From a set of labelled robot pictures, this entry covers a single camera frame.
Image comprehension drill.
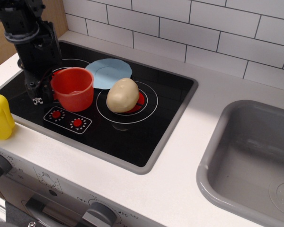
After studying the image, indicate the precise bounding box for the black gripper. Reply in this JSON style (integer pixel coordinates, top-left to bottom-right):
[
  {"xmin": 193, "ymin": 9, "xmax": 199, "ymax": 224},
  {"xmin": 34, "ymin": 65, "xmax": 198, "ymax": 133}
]
[{"xmin": 15, "ymin": 21, "xmax": 62, "ymax": 105}]

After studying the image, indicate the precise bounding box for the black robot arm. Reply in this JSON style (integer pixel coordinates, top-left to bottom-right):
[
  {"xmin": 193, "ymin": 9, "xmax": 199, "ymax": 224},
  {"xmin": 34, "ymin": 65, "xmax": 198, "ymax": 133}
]
[{"xmin": 0, "ymin": 0, "xmax": 62, "ymax": 105}]

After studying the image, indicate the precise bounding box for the grey toy sink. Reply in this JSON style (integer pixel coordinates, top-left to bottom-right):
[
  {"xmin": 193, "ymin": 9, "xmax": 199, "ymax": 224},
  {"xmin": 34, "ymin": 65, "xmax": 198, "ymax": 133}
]
[{"xmin": 196, "ymin": 100, "xmax": 284, "ymax": 227}]

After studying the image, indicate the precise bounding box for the black toy stove top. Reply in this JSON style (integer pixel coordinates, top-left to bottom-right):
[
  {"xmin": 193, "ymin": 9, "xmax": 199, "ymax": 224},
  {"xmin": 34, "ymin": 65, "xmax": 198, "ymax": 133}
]
[{"xmin": 0, "ymin": 40, "xmax": 199, "ymax": 175}]

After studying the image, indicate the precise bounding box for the yellow toy bell pepper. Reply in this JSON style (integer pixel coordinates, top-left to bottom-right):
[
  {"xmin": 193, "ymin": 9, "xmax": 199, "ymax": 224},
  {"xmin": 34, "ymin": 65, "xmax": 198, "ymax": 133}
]
[{"xmin": 0, "ymin": 95, "xmax": 15, "ymax": 140}]

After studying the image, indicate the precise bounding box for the red plastic cup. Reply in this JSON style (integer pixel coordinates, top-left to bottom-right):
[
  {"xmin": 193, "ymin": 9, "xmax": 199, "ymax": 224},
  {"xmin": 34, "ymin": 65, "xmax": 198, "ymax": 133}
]
[{"xmin": 51, "ymin": 67, "xmax": 94, "ymax": 112}]

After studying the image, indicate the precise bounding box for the light blue plate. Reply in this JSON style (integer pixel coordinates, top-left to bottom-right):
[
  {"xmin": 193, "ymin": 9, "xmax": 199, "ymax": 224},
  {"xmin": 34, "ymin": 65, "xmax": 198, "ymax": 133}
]
[{"xmin": 85, "ymin": 58, "xmax": 132, "ymax": 89}]

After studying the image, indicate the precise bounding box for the grey right oven knob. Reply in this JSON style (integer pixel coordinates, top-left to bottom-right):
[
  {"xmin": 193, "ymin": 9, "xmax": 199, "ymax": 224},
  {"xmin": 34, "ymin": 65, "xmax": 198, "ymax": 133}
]
[{"xmin": 82, "ymin": 202, "xmax": 117, "ymax": 227}]

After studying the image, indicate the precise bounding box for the beige toy potato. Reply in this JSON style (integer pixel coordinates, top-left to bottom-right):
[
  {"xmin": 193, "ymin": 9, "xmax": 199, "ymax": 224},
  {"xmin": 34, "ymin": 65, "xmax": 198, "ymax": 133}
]
[{"xmin": 106, "ymin": 78, "xmax": 139, "ymax": 113}]

